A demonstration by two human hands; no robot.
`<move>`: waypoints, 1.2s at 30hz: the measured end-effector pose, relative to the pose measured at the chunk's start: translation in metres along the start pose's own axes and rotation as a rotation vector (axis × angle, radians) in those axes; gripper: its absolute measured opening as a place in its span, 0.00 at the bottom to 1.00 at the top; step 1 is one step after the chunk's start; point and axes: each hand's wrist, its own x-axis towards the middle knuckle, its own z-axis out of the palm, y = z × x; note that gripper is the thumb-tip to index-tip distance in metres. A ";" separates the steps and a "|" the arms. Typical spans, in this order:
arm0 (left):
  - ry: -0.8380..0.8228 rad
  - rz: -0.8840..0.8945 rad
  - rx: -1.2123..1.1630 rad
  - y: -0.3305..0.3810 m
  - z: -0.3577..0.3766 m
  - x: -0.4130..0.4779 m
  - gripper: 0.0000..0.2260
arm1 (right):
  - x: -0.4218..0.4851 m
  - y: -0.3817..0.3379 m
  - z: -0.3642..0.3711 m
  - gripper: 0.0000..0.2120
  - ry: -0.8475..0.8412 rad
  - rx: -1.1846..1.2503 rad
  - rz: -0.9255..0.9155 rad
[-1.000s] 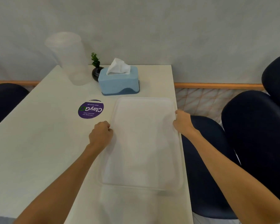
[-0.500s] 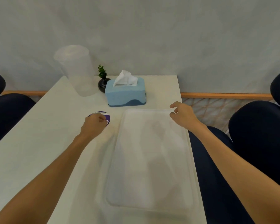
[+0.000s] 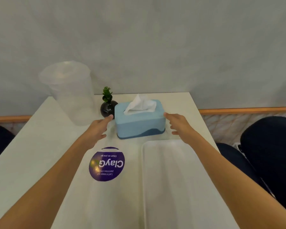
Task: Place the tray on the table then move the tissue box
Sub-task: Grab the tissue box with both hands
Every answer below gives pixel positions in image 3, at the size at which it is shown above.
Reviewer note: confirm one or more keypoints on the round purple sticker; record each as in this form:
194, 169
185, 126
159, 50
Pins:
107, 164

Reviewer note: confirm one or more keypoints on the wooden wall rail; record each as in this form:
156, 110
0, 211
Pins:
243, 111

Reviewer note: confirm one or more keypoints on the person's right thumb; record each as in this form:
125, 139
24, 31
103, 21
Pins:
175, 133

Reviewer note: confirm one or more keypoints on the white tissue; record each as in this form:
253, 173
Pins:
140, 105

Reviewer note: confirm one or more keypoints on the person's left hand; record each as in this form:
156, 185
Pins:
97, 131

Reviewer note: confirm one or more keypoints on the black round vase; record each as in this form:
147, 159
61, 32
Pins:
107, 108

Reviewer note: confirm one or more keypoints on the person's right hand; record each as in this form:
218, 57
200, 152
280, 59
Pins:
183, 128

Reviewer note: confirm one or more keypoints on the person's left thumb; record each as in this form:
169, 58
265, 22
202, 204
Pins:
102, 137

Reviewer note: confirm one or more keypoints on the dark blue chair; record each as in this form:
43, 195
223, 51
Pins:
267, 159

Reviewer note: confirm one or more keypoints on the clear plastic cup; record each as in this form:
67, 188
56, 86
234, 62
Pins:
71, 92

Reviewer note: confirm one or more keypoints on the person's left forearm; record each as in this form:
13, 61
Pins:
41, 186

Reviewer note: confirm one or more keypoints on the white plastic tray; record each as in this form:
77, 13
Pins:
181, 188

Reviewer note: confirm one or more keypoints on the person's right forearm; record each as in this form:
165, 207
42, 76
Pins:
231, 178

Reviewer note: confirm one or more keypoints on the small green plant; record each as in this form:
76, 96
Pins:
107, 94

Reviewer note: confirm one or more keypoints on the blue tissue box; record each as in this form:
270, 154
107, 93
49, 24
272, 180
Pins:
140, 121

